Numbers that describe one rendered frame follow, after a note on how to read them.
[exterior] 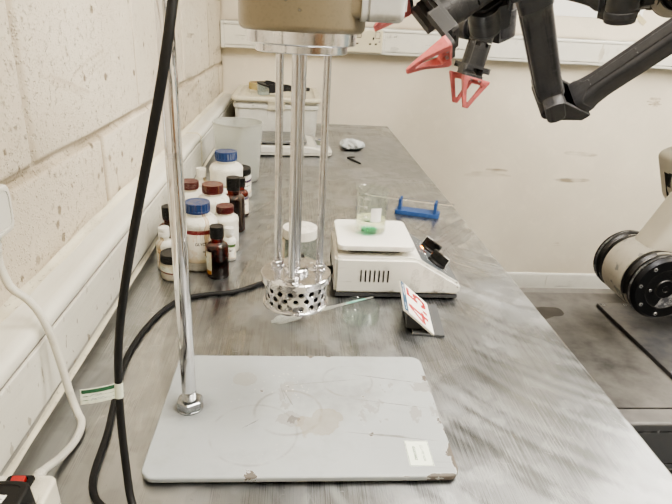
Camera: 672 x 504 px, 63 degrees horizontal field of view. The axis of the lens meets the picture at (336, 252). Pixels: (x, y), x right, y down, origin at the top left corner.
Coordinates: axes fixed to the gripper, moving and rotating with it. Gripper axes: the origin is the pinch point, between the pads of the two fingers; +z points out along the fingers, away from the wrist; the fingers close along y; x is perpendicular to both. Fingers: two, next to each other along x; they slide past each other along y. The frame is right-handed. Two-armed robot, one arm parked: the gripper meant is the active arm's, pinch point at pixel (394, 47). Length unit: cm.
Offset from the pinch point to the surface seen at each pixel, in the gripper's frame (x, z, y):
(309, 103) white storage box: -89, 12, 48
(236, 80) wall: -110, 30, 86
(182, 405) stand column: 28, 47, -35
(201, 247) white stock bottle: 0.8, 44.6, -10.3
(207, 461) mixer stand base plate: 32, 45, -42
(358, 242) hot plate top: 1.8, 22.6, -24.6
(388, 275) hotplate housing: -0.3, 21.6, -31.1
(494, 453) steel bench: 23, 22, -56
